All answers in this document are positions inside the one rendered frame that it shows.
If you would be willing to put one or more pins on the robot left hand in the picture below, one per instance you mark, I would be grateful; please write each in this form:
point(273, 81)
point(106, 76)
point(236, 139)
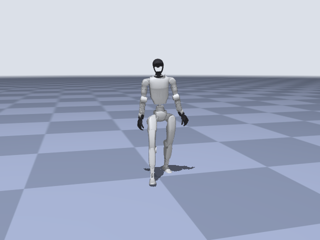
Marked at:
point(184, 118)

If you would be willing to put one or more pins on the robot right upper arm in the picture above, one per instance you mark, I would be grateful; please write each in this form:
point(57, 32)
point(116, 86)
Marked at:
point(144, 84)

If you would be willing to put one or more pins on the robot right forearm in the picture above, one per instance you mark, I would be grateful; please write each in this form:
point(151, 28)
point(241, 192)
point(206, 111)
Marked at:
point(141, 108)

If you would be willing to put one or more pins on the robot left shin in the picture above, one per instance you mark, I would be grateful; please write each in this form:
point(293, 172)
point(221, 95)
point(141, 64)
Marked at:
point(167, 155)

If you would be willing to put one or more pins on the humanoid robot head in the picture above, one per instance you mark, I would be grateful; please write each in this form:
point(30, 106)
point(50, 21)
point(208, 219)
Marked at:
point(158, 63)

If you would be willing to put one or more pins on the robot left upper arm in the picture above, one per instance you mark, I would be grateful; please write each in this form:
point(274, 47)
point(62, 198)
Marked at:
point(174, 88)

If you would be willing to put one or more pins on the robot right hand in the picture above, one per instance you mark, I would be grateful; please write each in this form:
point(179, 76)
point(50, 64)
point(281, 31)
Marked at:
point(139, 122)

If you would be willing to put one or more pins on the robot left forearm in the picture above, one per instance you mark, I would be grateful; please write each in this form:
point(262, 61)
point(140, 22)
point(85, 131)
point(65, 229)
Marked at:
point(178, 105)

